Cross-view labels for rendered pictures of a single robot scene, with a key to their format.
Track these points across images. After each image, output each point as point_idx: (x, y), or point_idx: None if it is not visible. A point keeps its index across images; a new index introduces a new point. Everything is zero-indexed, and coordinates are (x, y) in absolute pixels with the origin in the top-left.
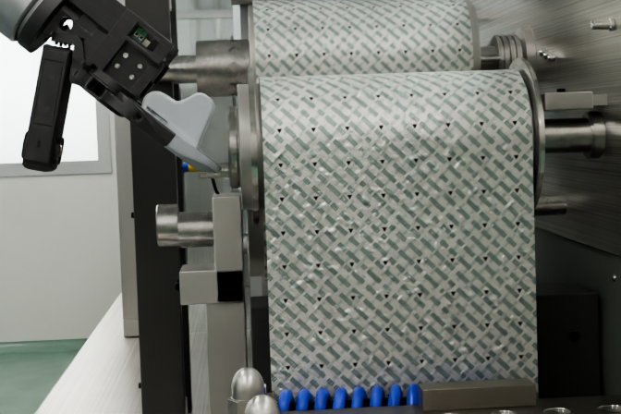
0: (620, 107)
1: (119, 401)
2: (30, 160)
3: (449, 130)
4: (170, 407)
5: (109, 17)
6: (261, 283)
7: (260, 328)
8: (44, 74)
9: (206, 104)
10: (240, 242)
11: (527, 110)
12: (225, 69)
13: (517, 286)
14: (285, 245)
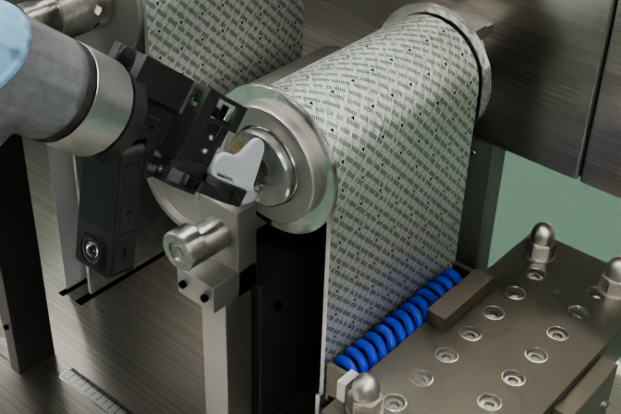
0: (518, 43)
1: None
2: (117, 272)
3: (438, 107)
4: (39, 333)
5: (178, 95)
6: (78, 180)
7: (266, 298)
8: (125, 182)
9: (261, 148)
10: (255, 240)
11: (475, 68)
12: (91, 16)
13: (456, 200)
14: (340, 250)
